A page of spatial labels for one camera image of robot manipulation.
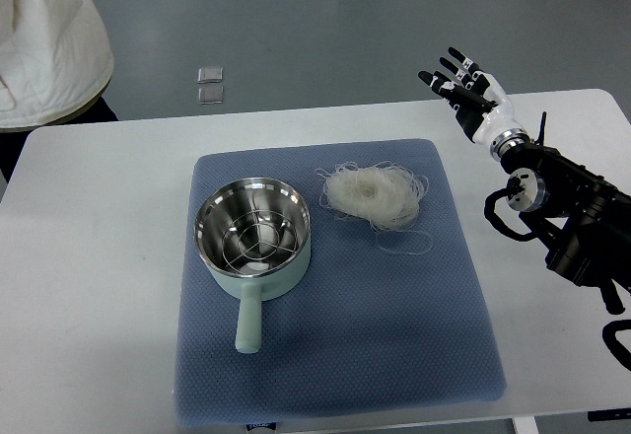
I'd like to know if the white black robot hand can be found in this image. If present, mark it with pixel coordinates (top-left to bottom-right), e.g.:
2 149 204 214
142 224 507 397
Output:
418 47 528 160

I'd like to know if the white vermicelli bundle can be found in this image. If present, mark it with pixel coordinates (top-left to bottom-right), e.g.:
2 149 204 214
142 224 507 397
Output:
315 161 434 256

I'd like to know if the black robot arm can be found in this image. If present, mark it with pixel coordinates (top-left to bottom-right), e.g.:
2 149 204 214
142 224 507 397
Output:
484 128 630 317

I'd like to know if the mint green steel pot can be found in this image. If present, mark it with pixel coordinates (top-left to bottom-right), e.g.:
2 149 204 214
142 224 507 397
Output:
193 178 312 354

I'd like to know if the blue textured mat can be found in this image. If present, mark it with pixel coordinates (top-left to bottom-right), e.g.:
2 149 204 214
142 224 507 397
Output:
175 139 506 427

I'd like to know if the upper metal floor plate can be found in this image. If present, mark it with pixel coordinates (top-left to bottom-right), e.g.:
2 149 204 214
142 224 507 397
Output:
197 66 224 84

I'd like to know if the metal floor plate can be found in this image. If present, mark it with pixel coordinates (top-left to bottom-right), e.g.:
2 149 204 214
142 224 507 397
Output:
197 66 224 84
197 85 224 105

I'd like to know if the lower metal floor plate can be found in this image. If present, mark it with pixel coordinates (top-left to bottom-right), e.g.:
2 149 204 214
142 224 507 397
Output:
197 85 224 105

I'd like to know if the white quilted jacket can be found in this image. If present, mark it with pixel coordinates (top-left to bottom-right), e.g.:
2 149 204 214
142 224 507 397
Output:
1 0 114 133

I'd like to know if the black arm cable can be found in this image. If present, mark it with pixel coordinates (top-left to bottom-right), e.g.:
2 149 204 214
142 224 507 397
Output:
483 189 543 243

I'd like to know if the wire steaming rack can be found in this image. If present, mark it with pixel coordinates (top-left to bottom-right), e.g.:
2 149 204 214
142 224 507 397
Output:
222 210 300 263

